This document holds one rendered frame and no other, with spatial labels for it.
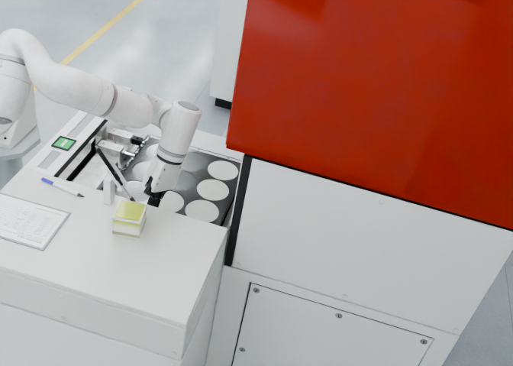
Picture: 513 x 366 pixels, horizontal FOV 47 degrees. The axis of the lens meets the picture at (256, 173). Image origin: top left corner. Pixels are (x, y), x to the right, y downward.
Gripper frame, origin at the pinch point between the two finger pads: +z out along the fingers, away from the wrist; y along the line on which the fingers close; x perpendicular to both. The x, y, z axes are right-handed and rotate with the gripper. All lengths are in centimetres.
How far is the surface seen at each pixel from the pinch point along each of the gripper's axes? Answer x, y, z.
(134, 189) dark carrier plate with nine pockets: -10.3, -2.7, 1.8
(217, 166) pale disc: -1.8, -29.3, -7.8
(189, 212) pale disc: 7.6, -8.1, -0.2
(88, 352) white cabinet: 16.5, 27.2, 30.7
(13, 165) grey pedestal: -63, 0, 22
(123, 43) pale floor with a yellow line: -219, -196, 27
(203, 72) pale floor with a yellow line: -153, -214, 21
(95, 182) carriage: -22.2, 1.7, 5.5
